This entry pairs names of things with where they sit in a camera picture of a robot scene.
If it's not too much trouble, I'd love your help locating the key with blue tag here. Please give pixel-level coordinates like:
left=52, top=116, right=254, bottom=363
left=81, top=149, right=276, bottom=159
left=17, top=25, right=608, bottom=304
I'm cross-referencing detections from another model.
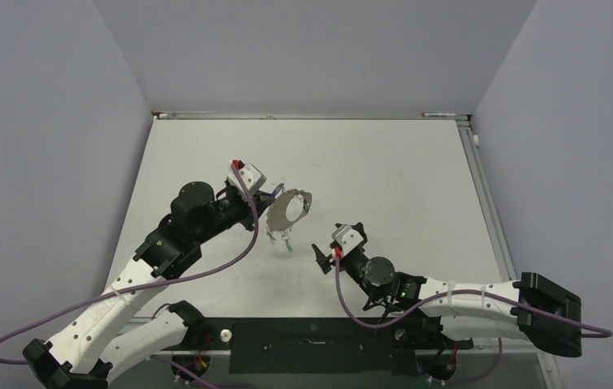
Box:
left=270, top=183, right=284, bottom=198

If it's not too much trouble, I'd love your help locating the aluminium frame rail right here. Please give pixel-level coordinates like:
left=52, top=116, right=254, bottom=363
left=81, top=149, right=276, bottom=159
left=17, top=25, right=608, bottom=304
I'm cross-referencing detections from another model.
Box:
left=456, top=120, right=520, bottom=281

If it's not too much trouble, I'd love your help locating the aluminium frame rail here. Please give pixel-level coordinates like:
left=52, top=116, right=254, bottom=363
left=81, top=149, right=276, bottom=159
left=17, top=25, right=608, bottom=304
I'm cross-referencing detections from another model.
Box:
left=151, top=112, right=470, bottom=122
left=456, top=120, right=520, bottom=281
left=72, top=316, right=558, bottom=356

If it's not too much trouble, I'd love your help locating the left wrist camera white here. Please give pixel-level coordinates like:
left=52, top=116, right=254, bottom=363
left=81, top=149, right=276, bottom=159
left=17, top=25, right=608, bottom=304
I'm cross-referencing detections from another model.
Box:
left=227, top=160, right=266, bottom=195

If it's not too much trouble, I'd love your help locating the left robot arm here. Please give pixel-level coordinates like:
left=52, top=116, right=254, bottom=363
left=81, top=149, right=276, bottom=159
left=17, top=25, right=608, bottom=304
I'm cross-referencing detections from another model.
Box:
left=23, top=181, right=275, bottom=388

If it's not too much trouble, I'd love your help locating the metal key organizer plate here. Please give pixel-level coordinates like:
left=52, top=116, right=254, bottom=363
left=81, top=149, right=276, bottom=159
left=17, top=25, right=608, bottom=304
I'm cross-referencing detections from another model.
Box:
left=266, top=182, right=313, bottom=251

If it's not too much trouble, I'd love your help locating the aluminium frame rail front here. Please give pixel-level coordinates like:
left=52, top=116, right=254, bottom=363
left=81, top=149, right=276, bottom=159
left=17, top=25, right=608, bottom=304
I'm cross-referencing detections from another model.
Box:
left=72, top=316, right=558, bottom=356

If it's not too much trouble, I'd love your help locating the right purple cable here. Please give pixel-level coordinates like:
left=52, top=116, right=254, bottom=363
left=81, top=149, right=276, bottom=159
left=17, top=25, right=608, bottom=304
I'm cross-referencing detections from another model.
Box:
left=334, top=256, right=613, bottom=385

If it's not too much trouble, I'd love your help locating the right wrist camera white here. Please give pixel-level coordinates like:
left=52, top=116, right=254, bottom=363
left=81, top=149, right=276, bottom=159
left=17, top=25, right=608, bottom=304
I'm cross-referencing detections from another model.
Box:
left=331, top=224, right=364, bottom=257

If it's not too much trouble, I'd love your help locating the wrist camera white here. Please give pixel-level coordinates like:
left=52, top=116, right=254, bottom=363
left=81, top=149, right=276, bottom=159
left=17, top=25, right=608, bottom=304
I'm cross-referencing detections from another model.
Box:
left=227, top=160, right=266, bottom=195
left=331, top=224, right=364, bottom=257

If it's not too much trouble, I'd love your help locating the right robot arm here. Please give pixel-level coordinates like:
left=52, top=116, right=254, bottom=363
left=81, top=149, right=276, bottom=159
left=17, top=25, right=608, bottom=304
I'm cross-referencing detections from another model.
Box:
left=312, top=223, right=583, bottom=357

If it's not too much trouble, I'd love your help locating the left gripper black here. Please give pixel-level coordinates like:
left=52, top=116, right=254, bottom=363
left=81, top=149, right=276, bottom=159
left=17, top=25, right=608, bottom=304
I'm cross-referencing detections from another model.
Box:
left=195, top=188, right=275, bottom=244

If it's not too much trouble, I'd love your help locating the aluminium frame rail back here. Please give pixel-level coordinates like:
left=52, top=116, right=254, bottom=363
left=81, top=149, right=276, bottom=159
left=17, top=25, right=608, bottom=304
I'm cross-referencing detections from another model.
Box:
left=151, top=112, right=470, bottom=122

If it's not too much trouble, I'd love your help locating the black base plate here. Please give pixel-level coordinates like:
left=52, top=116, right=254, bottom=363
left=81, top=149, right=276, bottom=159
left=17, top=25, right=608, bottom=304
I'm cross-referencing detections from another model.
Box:
left=170, top=318, right=474, bottom=376

